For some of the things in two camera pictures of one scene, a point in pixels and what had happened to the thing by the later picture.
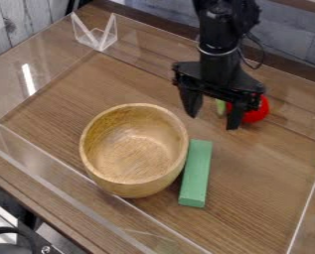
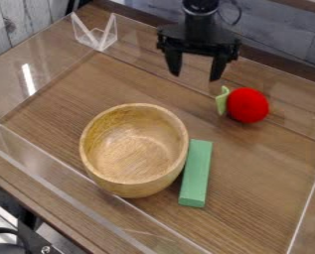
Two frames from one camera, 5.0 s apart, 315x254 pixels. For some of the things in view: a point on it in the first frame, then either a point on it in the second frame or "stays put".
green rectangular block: x=196 y=179 stays put
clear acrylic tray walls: x=97 y=157 stays put
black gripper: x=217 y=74 to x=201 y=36
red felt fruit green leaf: x=249 y=116 stays put
